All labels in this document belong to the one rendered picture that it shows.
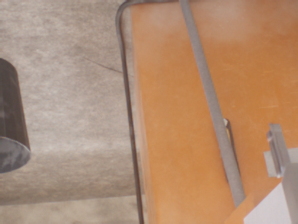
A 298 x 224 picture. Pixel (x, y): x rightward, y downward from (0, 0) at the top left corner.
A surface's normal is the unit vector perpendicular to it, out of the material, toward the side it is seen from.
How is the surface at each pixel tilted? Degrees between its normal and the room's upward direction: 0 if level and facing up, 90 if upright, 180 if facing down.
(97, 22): 0
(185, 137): 90
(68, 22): 0
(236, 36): 90
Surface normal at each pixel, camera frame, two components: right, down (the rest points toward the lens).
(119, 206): 0.07, -0.44
